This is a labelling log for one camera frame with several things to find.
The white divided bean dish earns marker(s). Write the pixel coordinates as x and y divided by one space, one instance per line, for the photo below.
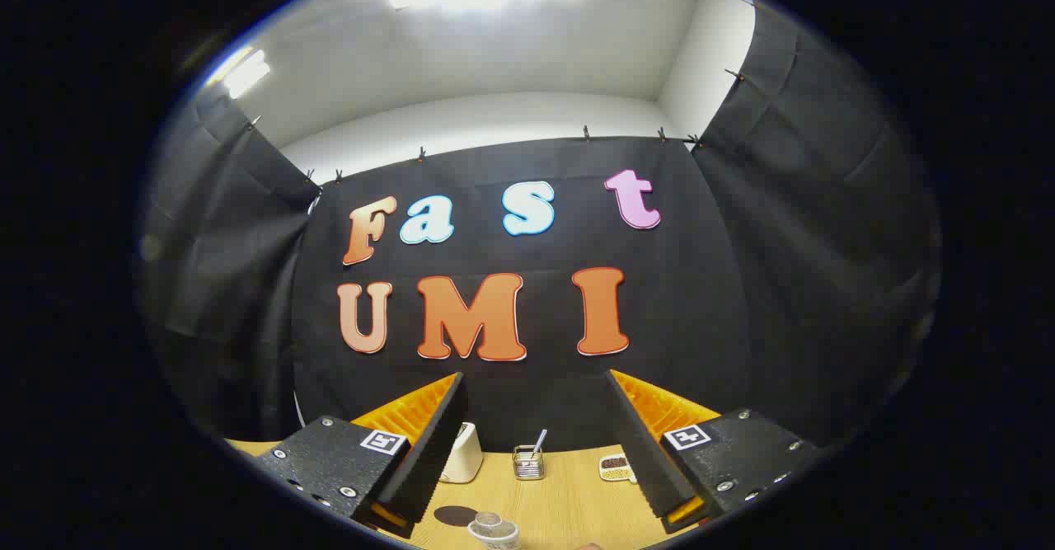
615 467

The clear juice bottle white label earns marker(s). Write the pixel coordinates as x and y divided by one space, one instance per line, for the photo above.
493 531

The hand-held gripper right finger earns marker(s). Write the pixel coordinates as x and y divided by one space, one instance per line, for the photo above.
639 443

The dark brown round coaster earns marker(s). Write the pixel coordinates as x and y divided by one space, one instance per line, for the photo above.
453 515

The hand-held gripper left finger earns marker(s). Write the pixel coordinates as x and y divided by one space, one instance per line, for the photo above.
433 451

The wooden table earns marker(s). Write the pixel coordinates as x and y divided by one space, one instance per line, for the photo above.
569 500

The striped straw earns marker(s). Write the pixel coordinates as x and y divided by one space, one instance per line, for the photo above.
540 441

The cream white container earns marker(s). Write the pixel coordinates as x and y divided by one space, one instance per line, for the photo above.
461 455

